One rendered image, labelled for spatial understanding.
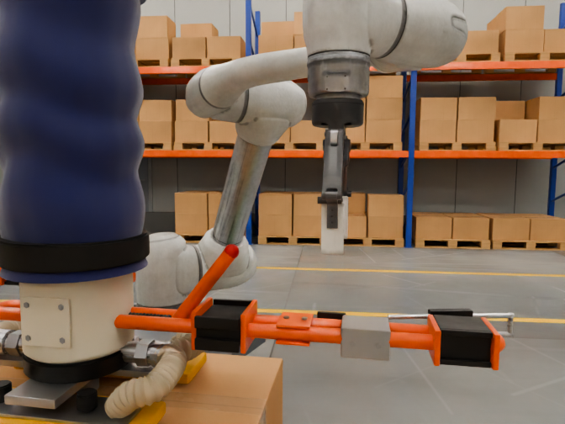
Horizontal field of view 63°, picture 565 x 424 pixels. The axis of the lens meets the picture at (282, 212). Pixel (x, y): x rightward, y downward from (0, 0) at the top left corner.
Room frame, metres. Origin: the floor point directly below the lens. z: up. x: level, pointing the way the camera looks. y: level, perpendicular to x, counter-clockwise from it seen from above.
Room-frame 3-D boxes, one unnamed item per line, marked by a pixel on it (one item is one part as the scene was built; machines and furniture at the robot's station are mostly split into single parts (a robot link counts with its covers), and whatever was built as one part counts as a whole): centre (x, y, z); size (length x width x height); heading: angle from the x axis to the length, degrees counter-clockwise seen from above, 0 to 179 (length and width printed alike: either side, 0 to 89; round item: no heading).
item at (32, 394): (0.74, 0.33, 1.01); 0.34 x 0.25 x 0.06; 81
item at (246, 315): (0.70, 0.09, 1.08); 0.10 x 0.08 x 0.06; 171
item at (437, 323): (0.63, -0.26, 1.08); 0.08 x 0.07 x 0.05; 81
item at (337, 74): (0.68, -0.08, 1.45); 0.09 x 0.09 x 0.06
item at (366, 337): (0.66, -0.12, 1.07); 0.07 x 0.07 x 0.04; 81
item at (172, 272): (1.45, 0.38, 1.00); 0.18 x 0.16 x 0.22; 119
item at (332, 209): (0.59, -0.06, 1.27); 0.03 x 0.01 x 0.05; 170
